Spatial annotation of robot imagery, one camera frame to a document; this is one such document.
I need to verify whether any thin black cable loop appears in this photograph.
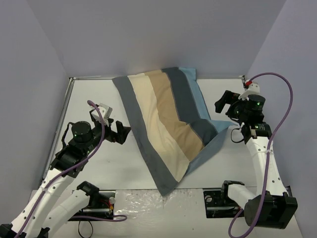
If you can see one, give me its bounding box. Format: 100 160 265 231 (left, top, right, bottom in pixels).
77 220 94 238

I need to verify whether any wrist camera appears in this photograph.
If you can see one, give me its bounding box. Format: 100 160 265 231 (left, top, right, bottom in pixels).
238 80 260 100
91 104 112 126

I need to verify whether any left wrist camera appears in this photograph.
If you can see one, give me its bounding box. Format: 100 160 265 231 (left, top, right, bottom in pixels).
91 104 112 126

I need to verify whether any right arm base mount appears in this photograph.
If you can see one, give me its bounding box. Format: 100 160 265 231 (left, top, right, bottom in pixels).
203 184 255 219

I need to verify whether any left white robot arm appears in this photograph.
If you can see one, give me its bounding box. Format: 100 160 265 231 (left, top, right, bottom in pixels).
0 109 131 238

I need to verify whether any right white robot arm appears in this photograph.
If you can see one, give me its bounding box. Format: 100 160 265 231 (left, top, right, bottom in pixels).
215 90 298 229

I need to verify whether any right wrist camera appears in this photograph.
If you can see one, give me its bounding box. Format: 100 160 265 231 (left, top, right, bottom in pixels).
238 80 260 100

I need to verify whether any striped pillowcase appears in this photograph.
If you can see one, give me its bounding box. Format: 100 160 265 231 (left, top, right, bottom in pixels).
112 67 232 196

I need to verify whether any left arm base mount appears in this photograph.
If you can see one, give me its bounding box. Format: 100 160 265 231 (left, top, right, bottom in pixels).
69 190 115 221

